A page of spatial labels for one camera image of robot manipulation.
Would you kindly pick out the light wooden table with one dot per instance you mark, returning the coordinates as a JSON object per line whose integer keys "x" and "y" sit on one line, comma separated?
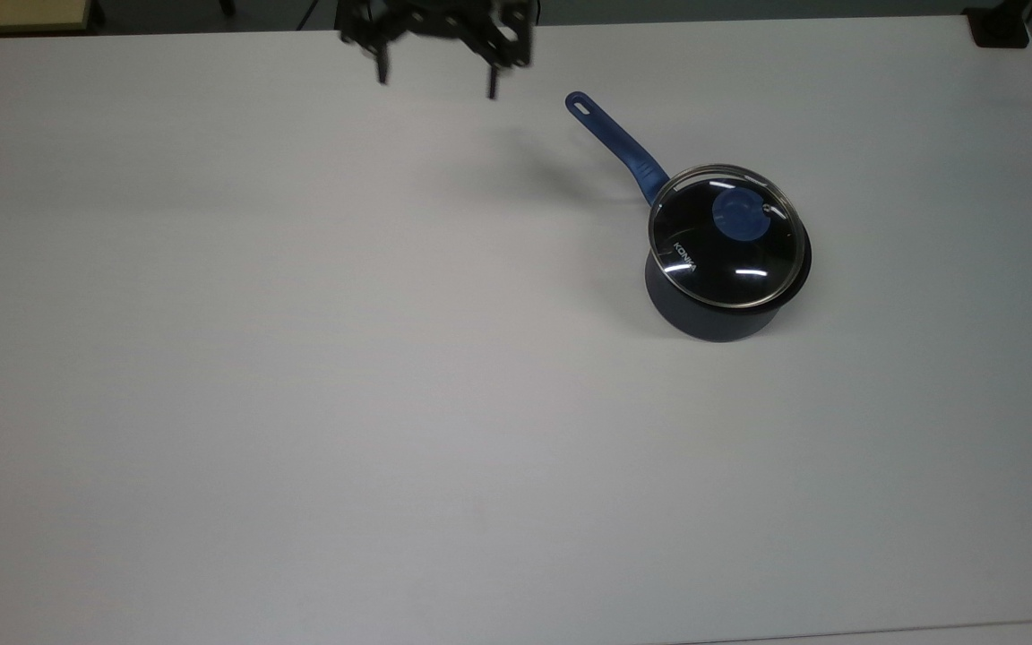
{"x": 14, "y": 13}

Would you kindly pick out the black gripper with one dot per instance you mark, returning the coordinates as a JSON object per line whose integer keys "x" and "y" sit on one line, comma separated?
{"x": 435, "y": 18}

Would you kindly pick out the black box at table corner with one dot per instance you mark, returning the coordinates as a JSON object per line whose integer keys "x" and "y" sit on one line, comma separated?
{"x": 1000, "y": 27}

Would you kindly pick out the glass lid with blue knob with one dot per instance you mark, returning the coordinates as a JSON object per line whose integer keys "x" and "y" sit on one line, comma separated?
{"x": 740, "y": 217}

